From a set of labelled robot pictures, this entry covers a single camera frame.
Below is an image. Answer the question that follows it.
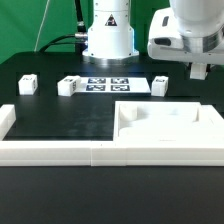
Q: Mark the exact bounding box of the white thin cable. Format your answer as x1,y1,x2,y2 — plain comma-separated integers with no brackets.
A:
34,0,51,52

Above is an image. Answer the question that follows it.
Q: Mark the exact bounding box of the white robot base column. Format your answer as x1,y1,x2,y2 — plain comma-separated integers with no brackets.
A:
82,0,139,65

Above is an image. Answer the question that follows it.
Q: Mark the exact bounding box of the white square tabletop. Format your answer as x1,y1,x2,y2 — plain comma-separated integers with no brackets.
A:
113,101,224,142

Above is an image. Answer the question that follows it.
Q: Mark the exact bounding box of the fiducial marker sheet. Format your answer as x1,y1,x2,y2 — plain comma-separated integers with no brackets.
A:
76,77,150,93

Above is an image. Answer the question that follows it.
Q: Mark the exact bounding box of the white L-shaped obstacle fence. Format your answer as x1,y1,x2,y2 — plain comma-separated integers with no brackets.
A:
0,104,224,166

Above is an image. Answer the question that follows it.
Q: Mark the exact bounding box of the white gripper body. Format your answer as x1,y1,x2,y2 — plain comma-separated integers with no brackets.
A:
147,7,224,65

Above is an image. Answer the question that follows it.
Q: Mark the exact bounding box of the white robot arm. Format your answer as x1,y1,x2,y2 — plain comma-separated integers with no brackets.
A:
147,0,224,65

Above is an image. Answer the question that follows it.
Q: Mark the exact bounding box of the black cable bundle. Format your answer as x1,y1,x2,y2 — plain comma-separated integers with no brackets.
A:
39,0,89,53

